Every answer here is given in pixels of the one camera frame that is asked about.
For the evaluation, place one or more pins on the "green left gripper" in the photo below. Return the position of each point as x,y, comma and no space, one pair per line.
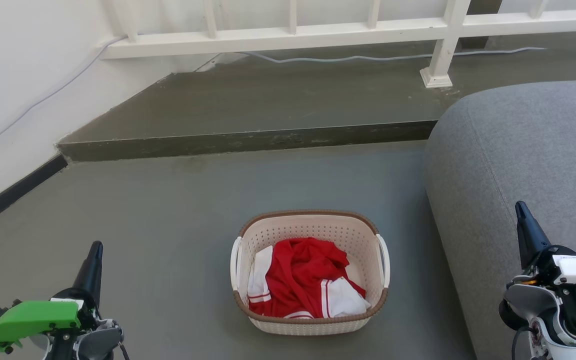
33,317

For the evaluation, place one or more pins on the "cream plastic laundry basket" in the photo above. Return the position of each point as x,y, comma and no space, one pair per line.
313,325

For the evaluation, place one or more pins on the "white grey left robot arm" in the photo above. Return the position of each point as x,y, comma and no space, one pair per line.
93,342

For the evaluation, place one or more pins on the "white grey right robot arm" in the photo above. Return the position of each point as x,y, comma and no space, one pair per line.
553,320

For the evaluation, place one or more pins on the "grey fabric sofa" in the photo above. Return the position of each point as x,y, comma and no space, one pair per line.
518,150

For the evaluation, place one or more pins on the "black baseboard strip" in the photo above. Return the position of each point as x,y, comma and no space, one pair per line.
13,192

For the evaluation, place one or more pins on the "red and white garment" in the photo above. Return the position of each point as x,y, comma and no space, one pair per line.
300,275

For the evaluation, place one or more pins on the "raised grey concrete step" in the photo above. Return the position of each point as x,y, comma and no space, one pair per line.
268,105

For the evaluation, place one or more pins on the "white railing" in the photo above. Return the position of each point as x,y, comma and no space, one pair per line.
278,40

